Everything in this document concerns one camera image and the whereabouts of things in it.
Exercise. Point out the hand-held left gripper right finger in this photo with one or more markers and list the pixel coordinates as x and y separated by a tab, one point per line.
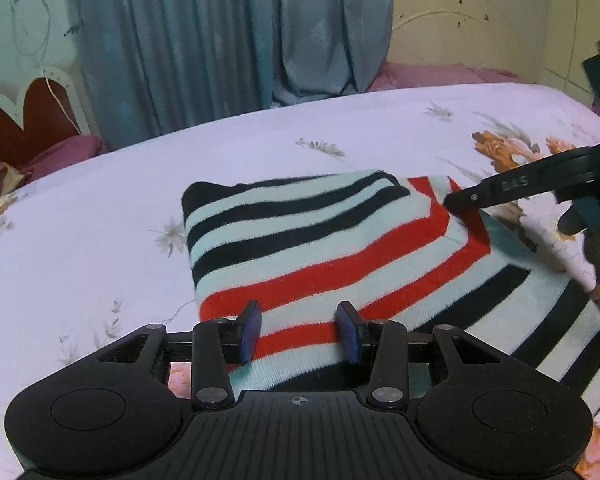
347	334

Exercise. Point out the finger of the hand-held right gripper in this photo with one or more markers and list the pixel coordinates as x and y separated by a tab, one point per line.
510	184

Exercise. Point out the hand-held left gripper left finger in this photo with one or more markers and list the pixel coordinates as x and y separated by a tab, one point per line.
250	332

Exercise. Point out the striped knit sweater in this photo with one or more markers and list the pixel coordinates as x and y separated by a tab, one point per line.
330	240

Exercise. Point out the pink pillow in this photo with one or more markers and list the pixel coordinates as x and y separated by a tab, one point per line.
70	155
430	75

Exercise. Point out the cream metal headboard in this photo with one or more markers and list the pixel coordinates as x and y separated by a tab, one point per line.
460	35

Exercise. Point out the floral white bed sheet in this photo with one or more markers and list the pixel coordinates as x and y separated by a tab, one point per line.
105	240

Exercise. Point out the blue-grey curtain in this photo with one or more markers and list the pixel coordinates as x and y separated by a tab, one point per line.
220	35

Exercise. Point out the red heart-shaped headboard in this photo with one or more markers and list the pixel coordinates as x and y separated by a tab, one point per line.
35	120

